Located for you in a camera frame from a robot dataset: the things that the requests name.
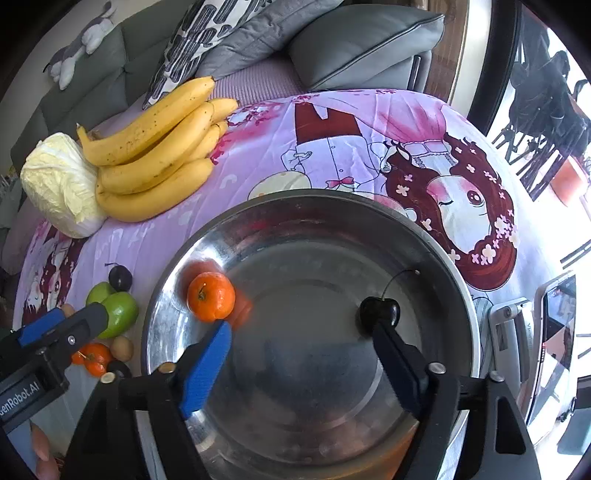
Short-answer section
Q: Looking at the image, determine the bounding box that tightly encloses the stainless steel basin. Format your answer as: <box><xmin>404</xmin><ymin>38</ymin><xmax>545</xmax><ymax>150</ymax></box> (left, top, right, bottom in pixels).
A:
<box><xmin>141</xmin><ymin>188</ymin><xmax>482</xmax><ymax>480</ymax></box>

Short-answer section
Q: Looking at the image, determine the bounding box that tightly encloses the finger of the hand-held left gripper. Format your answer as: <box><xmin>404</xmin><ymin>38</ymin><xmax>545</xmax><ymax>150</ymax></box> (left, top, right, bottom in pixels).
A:
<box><xmin>0</xmin><ymin>307</ymin><xmax>66</xmax><ymax>349</ymax></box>
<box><xmin>34</xmin><ymin>302</ymin><xmax>110</xmax><ymax>366</ymax></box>

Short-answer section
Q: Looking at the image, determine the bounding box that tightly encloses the napa cabbage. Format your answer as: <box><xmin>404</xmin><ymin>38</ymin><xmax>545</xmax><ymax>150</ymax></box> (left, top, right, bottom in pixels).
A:
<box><xmin>20</xmin><ymin>132</ymin><xmax>108</xmax><ymax>239</ymax></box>

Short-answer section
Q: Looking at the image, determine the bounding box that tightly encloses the grey and white plush toy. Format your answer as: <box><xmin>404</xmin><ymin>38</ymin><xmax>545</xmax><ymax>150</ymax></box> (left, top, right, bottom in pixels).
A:
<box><xmin>44</xmin><ymin>0</ymin><xmax>118</xmax><ymax>90</ymax></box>

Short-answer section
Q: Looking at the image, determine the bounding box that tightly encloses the smartphone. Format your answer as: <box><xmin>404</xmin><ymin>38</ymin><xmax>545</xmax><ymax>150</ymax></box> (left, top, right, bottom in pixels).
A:
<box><xmin>536</xmin><ymin>271</ymin><xmax>579</xmax><ymax>409</ymax></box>

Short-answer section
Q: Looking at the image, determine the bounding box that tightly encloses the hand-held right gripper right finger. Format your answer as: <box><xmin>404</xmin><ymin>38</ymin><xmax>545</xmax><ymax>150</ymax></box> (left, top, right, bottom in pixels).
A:
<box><xmin>372</xmin><ymin>322</ymin><xmax>542</xmax><ymax>480</ymax></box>

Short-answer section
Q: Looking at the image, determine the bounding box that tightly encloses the grey leather cushion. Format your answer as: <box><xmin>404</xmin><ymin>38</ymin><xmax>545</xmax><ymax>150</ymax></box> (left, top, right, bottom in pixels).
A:
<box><xmin>287</xmin><ymin>4</ymin><xmax>445</xmax><ymax>92</ymax></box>

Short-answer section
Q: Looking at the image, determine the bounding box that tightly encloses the silver phone stand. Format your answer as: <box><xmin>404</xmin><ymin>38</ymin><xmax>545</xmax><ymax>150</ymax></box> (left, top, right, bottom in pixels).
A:
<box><xmin>488</xmin><ymin>298</ymin><xmax>537</xmax><ymax>385</ymax></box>

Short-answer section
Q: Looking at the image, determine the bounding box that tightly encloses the black chair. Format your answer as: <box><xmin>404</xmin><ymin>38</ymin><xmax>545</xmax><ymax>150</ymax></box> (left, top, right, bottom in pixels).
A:
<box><xmin>489</xmin><ymin>23</ymin><xmax>588</xmax><ymax>200</ymax></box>

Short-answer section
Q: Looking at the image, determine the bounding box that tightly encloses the grey sofa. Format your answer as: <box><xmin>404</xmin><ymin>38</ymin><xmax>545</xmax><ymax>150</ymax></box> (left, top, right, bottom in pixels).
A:
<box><xmin>9</xmin><ymin>0</ymin><xmax>435</xmax><ymax>167</ymax></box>

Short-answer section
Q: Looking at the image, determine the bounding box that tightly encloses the grey fabric cushion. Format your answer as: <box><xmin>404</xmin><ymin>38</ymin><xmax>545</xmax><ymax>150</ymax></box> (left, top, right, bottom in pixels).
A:
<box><xmin>196</xmin><ymin>0</ymin><xmax>345</xmax><ymax>80</ymax></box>

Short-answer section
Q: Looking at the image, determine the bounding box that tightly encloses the banana bunch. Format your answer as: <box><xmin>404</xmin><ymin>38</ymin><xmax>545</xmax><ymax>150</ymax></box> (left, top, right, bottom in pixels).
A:
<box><xmin>76</xmin><ymin>76</ymin><xmax>239</xmax><ymax>223</ymax></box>

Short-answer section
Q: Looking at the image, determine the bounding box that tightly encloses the black and white patterned cushion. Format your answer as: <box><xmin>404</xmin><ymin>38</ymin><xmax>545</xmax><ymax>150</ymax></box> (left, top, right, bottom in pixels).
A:
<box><xmin>142</xmin><ymin>0</ymin><xmax>259</xmax><ymax>109</ymax></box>

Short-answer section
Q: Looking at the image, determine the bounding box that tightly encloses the lilac knitted seat mat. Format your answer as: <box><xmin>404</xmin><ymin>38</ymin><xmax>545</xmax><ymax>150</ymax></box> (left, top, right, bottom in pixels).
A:
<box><xmin>92</xmin><ymin>60</ymin><xmax>308</xmax><ymax>134</ymax></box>

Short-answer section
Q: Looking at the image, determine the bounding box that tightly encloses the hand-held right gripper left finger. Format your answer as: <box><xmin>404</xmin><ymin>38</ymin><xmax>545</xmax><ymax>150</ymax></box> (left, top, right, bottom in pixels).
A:
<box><xmin>62</xmin><ymin>320</ymin><xmax>233</xmax><ymax>480</ymax></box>

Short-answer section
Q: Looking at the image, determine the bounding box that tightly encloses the dark cherry with curved stem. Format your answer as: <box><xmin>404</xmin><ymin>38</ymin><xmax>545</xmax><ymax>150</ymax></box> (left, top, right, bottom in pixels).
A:
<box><xmin>359</xmin><ymin>269</ymin><xmax>421</xmax><ymax>340</ymax></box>

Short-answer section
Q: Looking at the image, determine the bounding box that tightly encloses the long-stemmed tangerine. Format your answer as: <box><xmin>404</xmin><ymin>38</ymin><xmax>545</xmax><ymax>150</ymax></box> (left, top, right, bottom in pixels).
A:
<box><xmin>71</xmin><ymin>342</ymin><xmax>114</xmax><ymax>376</ymax></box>

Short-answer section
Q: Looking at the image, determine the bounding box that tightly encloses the green apple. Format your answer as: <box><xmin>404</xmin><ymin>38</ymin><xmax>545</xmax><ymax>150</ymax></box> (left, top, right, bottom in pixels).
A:
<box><xmin>86</xmin><ymin>281</ymin><xmax>116</xmax><ymax>306</ymax></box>
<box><xmin>98</xmin><ymin>291</ymin><xmax>140</xmax><ymax>340</ymax></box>

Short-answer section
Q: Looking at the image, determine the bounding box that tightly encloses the person's left hand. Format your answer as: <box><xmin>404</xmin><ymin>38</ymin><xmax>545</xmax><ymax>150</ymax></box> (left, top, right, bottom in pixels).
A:
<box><xmin>30</xmin><ymin>422</ymin><xmax>62</xmax><ymax>480</ymax></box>

